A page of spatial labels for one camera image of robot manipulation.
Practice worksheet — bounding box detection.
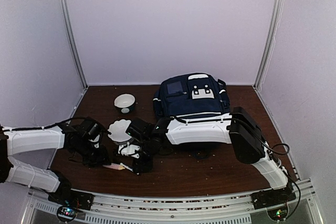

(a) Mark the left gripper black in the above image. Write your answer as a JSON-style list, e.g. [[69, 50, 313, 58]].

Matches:
[[72, 138, 111, 167]]

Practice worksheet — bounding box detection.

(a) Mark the white scalloped ceramic bowl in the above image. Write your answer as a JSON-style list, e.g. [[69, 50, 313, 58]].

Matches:
[[108, 119, 132, 145]]

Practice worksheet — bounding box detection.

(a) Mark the pink glue tube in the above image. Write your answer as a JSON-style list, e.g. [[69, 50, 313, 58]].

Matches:
[[103, 163, 125, 170]]

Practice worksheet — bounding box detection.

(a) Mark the left circuit board with leds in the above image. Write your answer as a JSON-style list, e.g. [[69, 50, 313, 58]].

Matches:
[[56, 206, 79, 222]]

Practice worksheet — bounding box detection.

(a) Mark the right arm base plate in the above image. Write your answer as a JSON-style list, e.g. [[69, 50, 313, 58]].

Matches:
[[251, 188, 296, 209]]

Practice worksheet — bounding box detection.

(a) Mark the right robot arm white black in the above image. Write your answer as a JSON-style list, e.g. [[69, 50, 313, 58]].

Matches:
[[125, 106, 297, 207]]

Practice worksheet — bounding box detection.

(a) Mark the circuit board with leds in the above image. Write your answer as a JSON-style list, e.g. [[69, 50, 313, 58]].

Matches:
[[267, 205, 289, 222], [56, 206, 79, 222]]

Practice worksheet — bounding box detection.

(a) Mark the black capped white marker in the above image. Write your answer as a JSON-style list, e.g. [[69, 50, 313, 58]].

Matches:
[[120, 163, 134, 172]]

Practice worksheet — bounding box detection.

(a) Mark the aluminium frame post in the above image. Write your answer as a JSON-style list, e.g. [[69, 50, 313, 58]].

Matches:
[[254, 0, 284, 91], [60, 0, 88, 89]]

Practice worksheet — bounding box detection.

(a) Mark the navy blue student backpack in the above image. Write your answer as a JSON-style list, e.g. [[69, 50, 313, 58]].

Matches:
[[152, 71, 232, 159]]

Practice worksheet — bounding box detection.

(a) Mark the right circuit board with leds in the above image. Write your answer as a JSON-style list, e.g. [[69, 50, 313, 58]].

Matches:
[[267, 205, 289, 222]]

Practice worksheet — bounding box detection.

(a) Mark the left aluminium frame post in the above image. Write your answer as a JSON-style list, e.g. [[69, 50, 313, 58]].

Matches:
[[60, 0, 88, 89]]

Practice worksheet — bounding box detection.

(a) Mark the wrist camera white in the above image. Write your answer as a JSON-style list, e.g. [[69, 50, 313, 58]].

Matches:
[[118, 143, 140, 158], [90, 138, 100, 148]]

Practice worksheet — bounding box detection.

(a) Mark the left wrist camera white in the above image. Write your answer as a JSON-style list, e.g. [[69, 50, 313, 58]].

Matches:
[[90, 138, 100, 148]]

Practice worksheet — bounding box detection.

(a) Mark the front aluminium rail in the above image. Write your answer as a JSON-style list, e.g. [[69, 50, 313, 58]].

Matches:
[[22, 178, 325, 224]]

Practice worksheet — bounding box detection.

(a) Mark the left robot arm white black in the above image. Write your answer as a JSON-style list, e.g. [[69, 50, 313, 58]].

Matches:
[[1, 117, 111, 205]]

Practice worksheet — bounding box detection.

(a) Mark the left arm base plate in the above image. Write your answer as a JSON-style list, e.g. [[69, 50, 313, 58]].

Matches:
[[46, 186, 94, 210]]

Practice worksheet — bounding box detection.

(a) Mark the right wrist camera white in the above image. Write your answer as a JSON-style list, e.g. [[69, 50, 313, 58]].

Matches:
[[118, 143, 140, 158]]

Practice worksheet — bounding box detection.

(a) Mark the right aluminium frame post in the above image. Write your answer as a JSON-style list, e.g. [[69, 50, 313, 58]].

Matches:
[[254, 0, 284, 91]]

